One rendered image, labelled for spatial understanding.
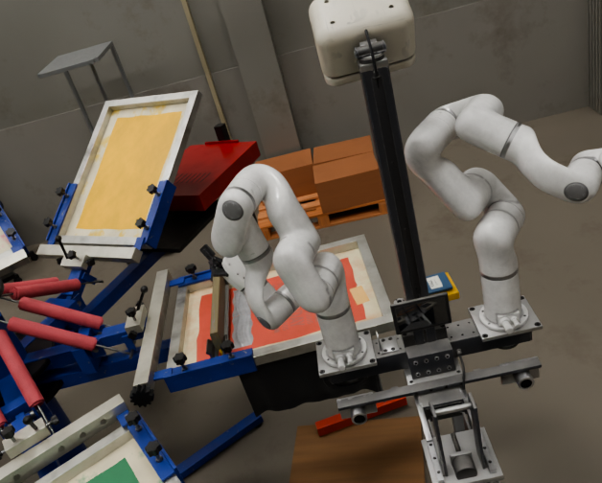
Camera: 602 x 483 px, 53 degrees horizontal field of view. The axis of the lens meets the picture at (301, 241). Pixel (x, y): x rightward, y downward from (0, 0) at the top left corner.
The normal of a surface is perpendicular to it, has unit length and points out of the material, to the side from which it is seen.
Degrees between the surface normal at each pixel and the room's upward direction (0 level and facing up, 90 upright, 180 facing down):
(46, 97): 90
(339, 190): 90
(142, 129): 32
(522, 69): 90
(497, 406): 0
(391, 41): 116
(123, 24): 90
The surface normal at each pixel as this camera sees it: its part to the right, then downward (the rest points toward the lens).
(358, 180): 0.04, 0.50
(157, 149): -0.42, -0.41
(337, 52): 0.15, 0.82
